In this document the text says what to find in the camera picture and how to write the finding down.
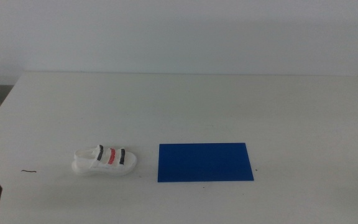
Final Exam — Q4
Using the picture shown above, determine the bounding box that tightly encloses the blue rectangular mat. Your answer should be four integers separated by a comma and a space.
157, 142, 255, 183

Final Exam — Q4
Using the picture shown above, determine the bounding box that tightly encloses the white sandal with coloured straps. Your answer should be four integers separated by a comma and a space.
71, 144, 138, 177

